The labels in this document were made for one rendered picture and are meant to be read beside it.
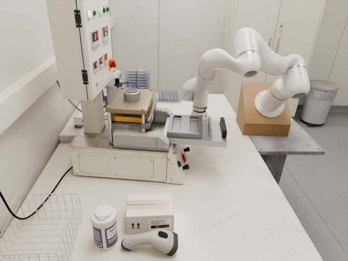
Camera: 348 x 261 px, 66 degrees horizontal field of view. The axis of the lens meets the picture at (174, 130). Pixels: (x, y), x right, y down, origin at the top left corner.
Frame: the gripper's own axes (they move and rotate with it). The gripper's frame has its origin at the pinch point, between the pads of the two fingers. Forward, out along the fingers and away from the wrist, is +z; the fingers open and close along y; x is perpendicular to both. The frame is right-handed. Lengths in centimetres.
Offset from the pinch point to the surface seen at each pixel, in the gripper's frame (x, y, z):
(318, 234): -45, -85, 78
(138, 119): 50, 6, -27
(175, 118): 26.5, 0.6, -19.7
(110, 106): 58, 15, -33
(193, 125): 27.4, -10.9, -19.7
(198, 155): 18.4, -10.9, 3.3
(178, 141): 41.8, -10.9, -17.0
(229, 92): -176, 46, 36
